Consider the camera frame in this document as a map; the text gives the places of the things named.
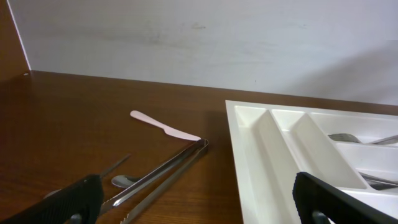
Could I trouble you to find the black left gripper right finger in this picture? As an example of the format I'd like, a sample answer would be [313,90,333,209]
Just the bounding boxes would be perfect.
[292,172,397,224]

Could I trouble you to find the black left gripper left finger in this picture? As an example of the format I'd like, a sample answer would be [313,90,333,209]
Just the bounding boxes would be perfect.
[1,174,104,224]

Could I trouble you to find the small steel teaspoon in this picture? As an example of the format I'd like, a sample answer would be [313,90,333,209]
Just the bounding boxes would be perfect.
[111,175,141,189]
[44,154,131,198]

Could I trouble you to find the steel fork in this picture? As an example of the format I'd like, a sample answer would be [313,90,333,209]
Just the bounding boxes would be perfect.
[328,133,362,144]
[370,135,398,145]

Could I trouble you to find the pink plastic knife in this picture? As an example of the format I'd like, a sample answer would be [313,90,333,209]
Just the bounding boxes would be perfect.
[130,110,200,141]

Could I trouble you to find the steel kitchen tongs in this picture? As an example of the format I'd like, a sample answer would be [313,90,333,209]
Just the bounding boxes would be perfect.
[99,139,209,224]

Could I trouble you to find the white plastic cutlery tray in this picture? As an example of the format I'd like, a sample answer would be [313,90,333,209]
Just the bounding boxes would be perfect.
[226,101,397,223]

